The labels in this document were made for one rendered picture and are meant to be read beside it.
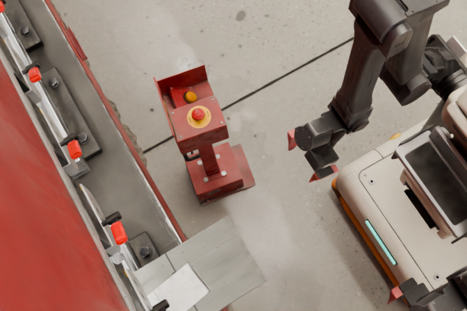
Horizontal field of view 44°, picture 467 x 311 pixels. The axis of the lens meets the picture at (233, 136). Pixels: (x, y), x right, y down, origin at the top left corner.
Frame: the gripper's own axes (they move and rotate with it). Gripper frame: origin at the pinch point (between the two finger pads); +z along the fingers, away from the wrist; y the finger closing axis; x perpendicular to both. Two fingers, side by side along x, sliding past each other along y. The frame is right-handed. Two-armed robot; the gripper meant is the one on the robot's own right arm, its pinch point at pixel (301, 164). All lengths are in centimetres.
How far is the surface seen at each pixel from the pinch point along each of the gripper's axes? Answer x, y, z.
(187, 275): -33.9, 9.9, 16.6
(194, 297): -34.7, 15.0, 17.0
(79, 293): -71, 16, -39
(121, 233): -52, 2, -9
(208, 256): -27.9, 8.4, 13.8
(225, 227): -21.8, 4.3, 10.7
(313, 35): 97, -74, 63
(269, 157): 54, -34, 84
